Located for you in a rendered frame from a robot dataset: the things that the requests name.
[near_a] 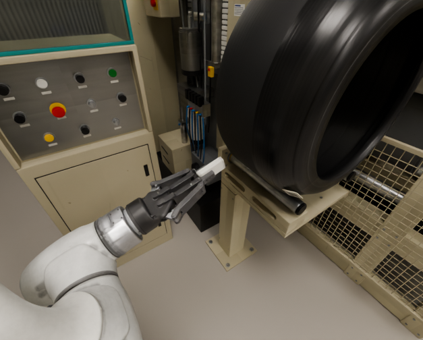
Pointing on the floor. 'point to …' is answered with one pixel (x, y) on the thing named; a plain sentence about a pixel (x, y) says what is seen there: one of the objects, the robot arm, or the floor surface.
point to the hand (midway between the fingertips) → (211, 170)
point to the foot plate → (231, 256)
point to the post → (227, 203)
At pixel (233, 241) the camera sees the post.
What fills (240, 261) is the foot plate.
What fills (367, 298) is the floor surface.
